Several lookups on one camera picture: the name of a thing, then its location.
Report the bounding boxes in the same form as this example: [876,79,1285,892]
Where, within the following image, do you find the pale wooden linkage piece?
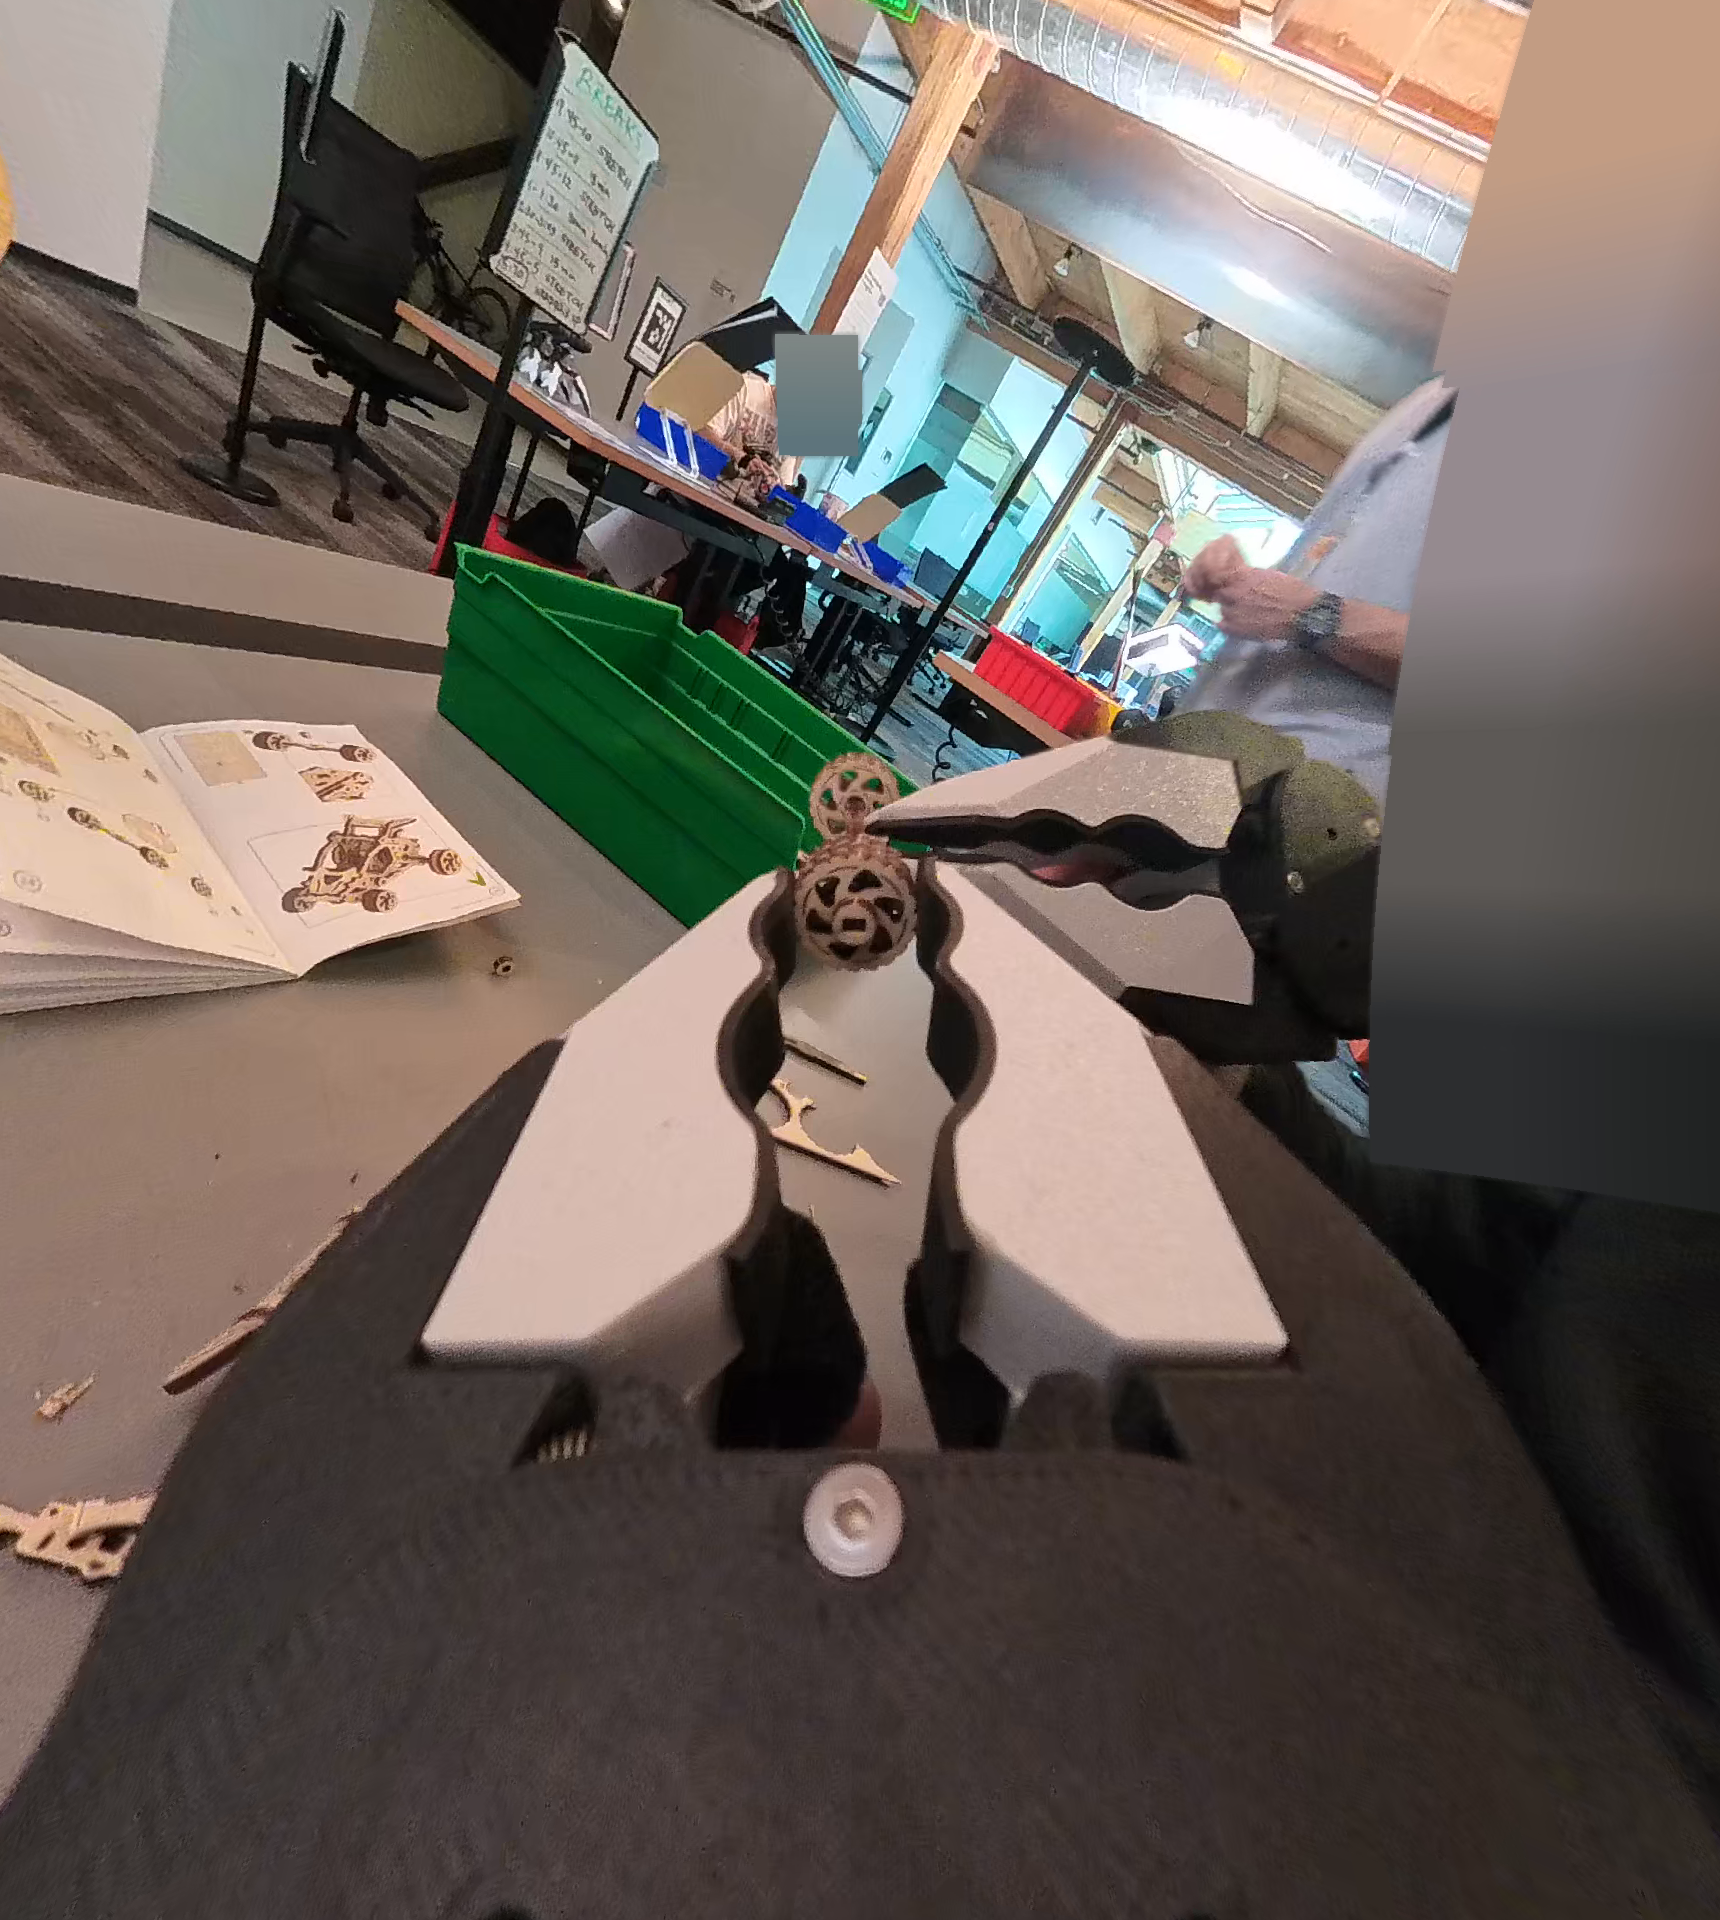
[0,1487,160,1588]

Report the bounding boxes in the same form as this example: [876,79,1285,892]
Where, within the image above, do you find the green plastic bin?
[435,540,941,931]

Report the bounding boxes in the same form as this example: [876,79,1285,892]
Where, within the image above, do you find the instruction booklet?
[0,588,524,1025]

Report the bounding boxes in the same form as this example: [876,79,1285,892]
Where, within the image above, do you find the black office chair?
[183,11,477,523]

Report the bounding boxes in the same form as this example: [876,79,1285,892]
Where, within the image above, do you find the brown-topped desk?
[394,295,982,708]

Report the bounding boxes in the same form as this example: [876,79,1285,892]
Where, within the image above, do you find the wooden wheel axle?
[793,752,923,980]

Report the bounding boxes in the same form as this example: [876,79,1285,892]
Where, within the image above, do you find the whiteboard with handwriting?
[483,32,663,341]

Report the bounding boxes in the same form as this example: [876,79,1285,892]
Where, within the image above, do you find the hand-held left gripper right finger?
[916,861,1293,1393]

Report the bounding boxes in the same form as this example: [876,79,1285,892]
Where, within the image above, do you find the black floor lamp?
[856,311,1143,756]

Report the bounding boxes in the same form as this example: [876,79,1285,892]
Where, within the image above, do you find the pale forked wooden scrap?
[759,1067,905,1189]

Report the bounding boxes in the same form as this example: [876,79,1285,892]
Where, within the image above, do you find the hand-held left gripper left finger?
[416,869,799,1368]

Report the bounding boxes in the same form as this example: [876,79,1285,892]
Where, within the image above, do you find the long wooden sliver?
[158,1203,363,1400]

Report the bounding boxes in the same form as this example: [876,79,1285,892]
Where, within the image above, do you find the red plastic bin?
[968,623,1121,731]

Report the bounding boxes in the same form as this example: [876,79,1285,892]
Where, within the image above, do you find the framed wall picture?
[627,275,692,380]

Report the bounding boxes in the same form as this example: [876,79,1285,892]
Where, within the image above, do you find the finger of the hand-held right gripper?
[932,839,1262,1009]
[865,741,1249,859]

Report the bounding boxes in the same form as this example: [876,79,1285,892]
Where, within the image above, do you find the blue plastic bin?
[632,398,746,485]

